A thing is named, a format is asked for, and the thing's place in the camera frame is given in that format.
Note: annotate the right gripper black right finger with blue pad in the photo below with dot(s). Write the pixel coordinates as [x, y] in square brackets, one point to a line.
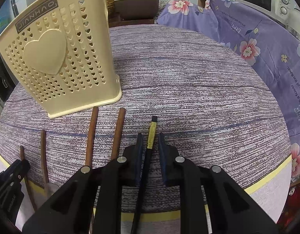
[211, 201]

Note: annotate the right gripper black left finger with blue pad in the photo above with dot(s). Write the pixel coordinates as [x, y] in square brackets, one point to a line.
[90, 201]

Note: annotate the black chopstick gold band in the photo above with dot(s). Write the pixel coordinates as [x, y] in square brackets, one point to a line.
[144, 178]

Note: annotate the water dispenser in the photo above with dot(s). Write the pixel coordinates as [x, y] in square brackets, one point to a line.
[7, 84]

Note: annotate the purple striped tablecloth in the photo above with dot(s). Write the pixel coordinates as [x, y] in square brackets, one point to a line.
[210, 105]

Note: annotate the cream plastic utensil holder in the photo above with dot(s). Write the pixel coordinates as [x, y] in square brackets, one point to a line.
[60, 52]

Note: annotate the purple floral cloth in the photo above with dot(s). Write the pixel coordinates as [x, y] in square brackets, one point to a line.
[272, 51]

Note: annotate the blue water jug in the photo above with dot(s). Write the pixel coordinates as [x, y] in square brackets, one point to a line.
[5, 16]

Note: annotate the brown white rice cooker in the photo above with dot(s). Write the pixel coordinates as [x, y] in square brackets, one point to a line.
[136, 9]

